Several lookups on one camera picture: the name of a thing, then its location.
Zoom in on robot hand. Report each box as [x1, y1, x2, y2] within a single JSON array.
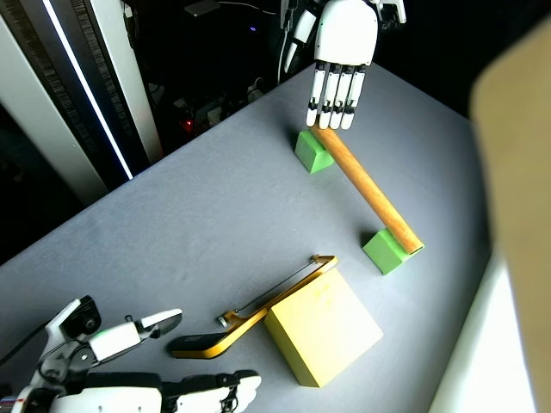
[[51, 308, 263, 413], [282, 0, 380, 131]]

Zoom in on yellow hacksaw with black handle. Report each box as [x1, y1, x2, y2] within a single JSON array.
[[166, 254, 339, 361]]

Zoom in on wooden dowel rod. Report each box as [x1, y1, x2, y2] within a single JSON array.
[[310, 125, 424, 254]]

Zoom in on white power plug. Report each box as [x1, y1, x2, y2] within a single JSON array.
[[247, 77, 266, 103]]

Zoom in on green block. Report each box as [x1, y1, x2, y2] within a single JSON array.
[[294, 129, 336, 175], [361, 227, 426, 276]]

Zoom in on grey flat device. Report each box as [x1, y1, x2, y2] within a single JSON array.
[[184, 1, 220, 17]]

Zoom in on power strip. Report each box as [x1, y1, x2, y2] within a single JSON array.
[[171, 96, 229, 130]]

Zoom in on yellow block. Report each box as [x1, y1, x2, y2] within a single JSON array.
[[263, 267, 384, 388]]

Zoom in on tan board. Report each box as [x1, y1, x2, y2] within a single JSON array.
[[468, 16, 551, 413]]

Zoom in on white robot body column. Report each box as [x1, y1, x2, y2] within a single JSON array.
[[0, 0, 164, 207]]

